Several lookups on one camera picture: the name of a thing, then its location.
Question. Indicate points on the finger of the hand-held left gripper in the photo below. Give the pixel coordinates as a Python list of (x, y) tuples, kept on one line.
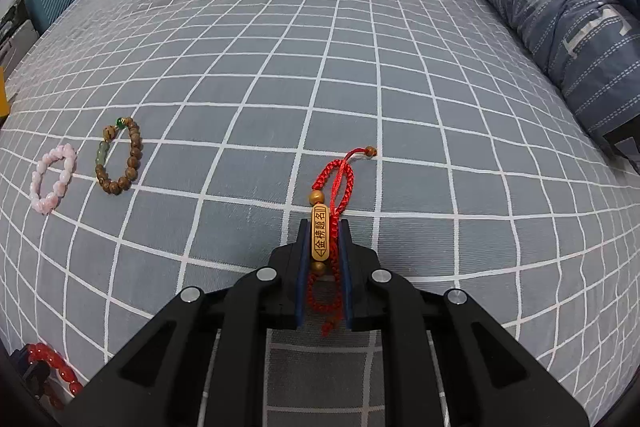
[(39, 382)]

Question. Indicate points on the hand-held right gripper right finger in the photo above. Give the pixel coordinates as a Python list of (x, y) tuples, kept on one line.
[(345, 287)]

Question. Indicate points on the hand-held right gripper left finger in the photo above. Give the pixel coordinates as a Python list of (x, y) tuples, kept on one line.
[(301, 287)]

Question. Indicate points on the grey checked bed sheet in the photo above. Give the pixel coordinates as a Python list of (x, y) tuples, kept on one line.
[(350, 57)]

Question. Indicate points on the brown cardboard box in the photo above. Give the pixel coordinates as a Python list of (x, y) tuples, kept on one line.
[(4, 102)]

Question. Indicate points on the rolled blue grey duvet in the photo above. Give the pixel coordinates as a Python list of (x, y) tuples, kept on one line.
[(550, 7)]

